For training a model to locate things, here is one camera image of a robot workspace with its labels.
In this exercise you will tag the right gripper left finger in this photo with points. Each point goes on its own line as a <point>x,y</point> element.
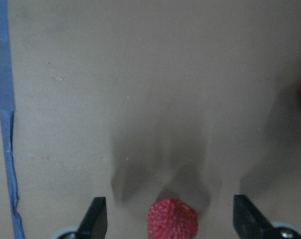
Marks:
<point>95,222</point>

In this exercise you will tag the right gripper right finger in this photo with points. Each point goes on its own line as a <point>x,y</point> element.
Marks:
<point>250,223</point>

